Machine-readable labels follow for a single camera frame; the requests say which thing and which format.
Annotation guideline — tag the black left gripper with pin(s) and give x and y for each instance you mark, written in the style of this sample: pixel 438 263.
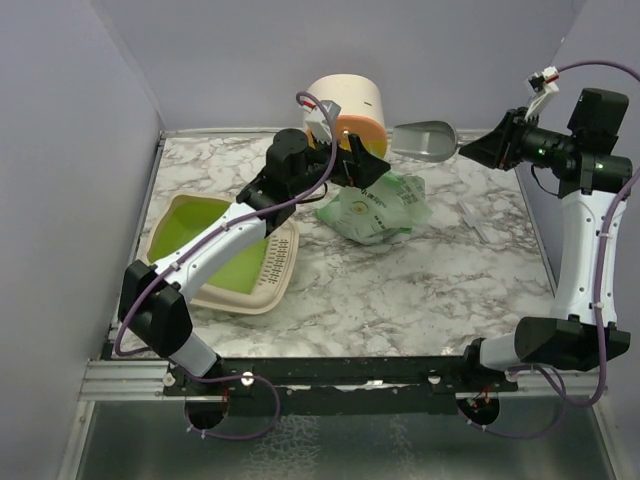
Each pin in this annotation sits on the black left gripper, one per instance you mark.
pixel 357 167

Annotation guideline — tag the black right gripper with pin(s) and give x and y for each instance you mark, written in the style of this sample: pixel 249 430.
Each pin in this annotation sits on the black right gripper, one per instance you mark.
pixel 499 148

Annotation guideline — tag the green cat litter bag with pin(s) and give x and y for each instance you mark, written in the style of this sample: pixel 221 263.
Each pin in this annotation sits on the green cat litter bag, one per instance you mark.
pixel 394 205

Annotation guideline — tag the silver metal scoop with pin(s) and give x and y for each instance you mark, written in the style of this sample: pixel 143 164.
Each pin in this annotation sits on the silver metal scoop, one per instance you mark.
pixel 432 141

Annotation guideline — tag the grey plastic bag clip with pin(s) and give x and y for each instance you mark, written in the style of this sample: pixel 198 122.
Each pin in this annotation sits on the grey plastic bag clip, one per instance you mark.
pixel 472 222

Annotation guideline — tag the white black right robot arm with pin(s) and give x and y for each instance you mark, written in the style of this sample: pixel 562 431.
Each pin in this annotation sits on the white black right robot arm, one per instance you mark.
pixel 580 332

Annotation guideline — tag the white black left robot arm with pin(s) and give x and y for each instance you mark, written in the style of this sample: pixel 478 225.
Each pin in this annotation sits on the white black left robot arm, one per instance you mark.
pixel 154 298

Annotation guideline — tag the beige green litter box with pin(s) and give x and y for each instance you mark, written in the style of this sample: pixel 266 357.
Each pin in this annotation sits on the beige green litter box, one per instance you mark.
pixel 235 272

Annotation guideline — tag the cream round drawer cabinet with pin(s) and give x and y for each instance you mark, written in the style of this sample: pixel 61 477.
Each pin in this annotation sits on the cream round drawer cabinet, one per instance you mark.
pixel 361 110

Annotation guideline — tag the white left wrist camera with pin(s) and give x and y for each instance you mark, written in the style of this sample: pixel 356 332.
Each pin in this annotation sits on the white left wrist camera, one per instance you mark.
pixel 319 125

